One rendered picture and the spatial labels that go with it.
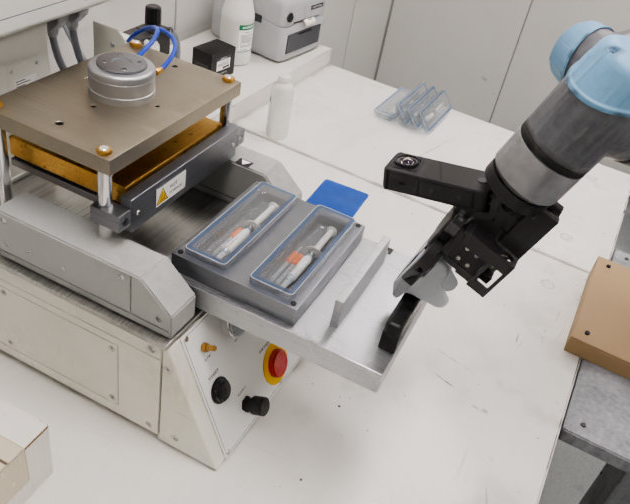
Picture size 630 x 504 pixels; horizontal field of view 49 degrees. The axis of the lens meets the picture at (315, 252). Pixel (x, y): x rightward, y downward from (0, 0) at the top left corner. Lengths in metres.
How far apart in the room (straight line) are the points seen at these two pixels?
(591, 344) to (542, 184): 0.59
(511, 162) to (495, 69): 2.65
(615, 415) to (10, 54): 0.99
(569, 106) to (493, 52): 2.66
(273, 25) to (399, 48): 1.67
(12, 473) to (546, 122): 0.65
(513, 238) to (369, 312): 0.20
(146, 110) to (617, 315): 0.85
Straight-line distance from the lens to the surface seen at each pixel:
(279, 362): 0.98
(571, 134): 0.65
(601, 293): 1.33
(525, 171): 0.67
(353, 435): 0.98
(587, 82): 0.64
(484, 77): 3.34
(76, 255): 0.83
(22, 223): 0.86
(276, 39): 1.83
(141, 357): 0.85
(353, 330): 0.79
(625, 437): 1.16
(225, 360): 0.89
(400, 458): 0.98
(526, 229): 0.72
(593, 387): 1.20
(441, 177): 0.72
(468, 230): 0.71
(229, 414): 0.91
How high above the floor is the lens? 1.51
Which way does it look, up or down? 37 degrees down
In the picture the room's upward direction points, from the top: 12 degrees clockwise
